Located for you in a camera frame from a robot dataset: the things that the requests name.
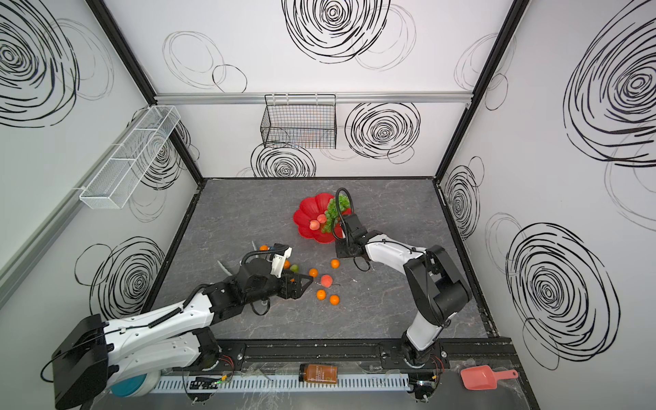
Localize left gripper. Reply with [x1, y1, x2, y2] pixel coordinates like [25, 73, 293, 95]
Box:
[243, 266, 314, 306]

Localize green-tipped metal tongs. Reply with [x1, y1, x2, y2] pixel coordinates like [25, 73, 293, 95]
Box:
[216, 241, 260, 277]

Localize black wire basket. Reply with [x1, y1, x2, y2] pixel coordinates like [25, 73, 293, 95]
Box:
[260, 93, 338, 150]

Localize white cable duct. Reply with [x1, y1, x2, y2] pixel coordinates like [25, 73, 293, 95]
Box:
[150, 373, 412, 394]

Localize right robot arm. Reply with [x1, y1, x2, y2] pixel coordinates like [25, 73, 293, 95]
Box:
[331, 215, 472, 368]

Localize white wire shelf basket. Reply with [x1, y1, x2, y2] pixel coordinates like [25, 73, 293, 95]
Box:
[80, 105, 182, 209]

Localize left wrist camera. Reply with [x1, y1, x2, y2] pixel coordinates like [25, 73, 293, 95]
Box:
[270, 245, 292, 278]

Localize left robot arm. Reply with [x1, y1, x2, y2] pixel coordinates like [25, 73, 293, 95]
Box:
[51, 270, 314, 409]

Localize pink plastic scoop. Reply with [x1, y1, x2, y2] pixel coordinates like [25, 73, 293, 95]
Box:
[460, 366, 519, 391]

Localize green grape bunch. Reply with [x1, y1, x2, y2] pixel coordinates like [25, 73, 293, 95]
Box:
[321, 193, 351, 233]

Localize teal lidded container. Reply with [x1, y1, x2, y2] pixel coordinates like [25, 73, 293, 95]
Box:
[110, 372, 161, 398]

